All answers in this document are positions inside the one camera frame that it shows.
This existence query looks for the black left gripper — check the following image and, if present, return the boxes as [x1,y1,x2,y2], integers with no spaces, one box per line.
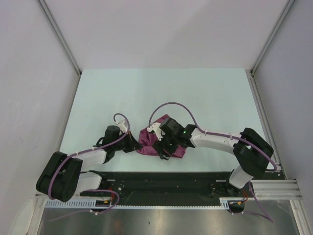
[112,130,142,153]

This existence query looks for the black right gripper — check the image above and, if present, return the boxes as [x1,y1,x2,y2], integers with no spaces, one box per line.
[152,132,179,161]

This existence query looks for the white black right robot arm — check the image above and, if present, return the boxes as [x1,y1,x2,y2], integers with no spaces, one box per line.
[147,117,274,196]

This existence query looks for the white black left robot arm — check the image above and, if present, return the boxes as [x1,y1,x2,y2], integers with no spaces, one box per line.
[36,124,142,202]

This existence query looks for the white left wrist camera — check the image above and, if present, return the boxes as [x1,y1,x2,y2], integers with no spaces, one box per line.
[114,120,128,133]

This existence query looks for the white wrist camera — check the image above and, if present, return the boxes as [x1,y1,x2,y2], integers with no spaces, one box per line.
[147,122,165,141]
[114,120,128,133]

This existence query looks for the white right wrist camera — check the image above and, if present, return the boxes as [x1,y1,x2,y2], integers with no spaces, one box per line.
[147,122,165,141]

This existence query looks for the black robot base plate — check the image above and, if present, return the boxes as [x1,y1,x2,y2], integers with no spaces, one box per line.
[81,172,249,207]

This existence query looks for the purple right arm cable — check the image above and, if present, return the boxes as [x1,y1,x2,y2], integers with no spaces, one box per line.
[148,101,278,223]

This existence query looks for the light blue cable duct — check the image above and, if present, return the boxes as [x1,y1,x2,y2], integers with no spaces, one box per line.
[45,198,238,210]

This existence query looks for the aluminium frame post right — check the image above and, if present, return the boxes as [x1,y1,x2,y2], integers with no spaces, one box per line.
[249,0,296,75]

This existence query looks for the aluminium frame post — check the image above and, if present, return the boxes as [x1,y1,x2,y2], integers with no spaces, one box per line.
[249,0,296,75]
[36,0,82,77]

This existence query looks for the aluminium frame rail front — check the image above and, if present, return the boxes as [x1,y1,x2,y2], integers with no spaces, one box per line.
[34,178,301,200]

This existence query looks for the aluminium frame post left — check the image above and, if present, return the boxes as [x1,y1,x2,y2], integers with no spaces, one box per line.
[36,0,82,77]

